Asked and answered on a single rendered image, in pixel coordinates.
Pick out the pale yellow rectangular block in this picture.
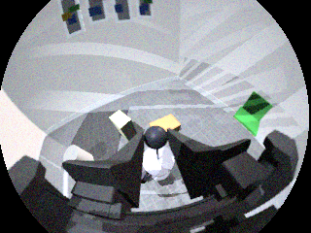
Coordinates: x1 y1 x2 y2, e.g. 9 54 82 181
151 114 182 132

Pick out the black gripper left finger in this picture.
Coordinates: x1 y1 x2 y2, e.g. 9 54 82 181
62 131 145 209

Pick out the white flat bar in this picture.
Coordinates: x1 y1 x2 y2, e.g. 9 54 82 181
63 170 69 197

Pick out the white cylinder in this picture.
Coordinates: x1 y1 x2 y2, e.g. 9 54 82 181
63 144 93 162

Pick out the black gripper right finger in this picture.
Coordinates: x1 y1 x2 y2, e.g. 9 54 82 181
166 128 252 199

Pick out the french press with black knob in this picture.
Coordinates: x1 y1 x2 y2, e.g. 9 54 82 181
141 125 175 183

